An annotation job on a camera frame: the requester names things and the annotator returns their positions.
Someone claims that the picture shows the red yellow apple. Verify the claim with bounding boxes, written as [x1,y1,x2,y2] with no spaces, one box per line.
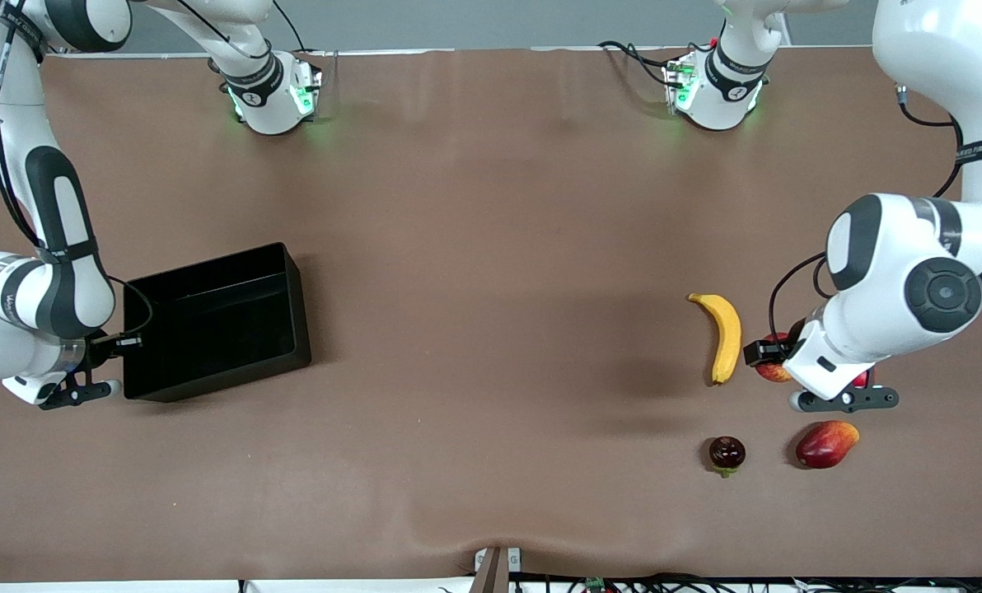
[755,332,795,384]

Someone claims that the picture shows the yellow banana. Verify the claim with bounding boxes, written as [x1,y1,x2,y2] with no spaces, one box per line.
[688,292,743,386]

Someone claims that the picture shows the black plastic box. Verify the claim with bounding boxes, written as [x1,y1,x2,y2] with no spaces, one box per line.
[120,241,312,404]

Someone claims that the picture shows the dark purple mangosteen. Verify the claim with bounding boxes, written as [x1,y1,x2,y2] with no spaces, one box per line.
[708,436,747,479]

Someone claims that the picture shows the red yellow mango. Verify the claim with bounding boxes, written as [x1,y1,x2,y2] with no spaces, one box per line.
[794,420,861,470]

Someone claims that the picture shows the brown table mat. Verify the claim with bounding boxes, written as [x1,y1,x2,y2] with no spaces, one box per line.
[0,45,982,581]

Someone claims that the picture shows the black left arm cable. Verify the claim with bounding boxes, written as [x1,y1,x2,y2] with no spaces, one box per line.
[767,82,966,343]

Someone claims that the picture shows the black floor cables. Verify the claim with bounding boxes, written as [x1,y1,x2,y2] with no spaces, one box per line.
[512,572,982,593]

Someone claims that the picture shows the black left base cable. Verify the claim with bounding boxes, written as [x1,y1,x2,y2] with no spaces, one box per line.
[596,39,675,88]

